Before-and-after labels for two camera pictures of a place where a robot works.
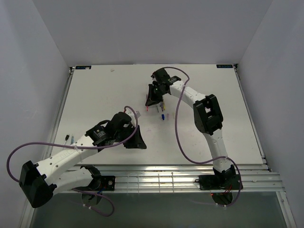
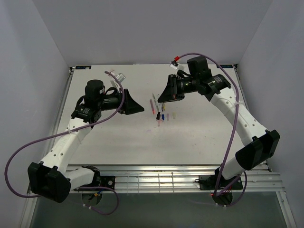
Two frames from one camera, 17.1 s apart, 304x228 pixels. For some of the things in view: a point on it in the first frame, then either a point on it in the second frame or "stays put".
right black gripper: [152, 99] -> [171, 92]
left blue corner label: [82, 67] stays put
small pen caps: [154, 75] -> [177, 66]
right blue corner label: [224, 66] stays put
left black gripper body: [132, 143] -> [124, 109]
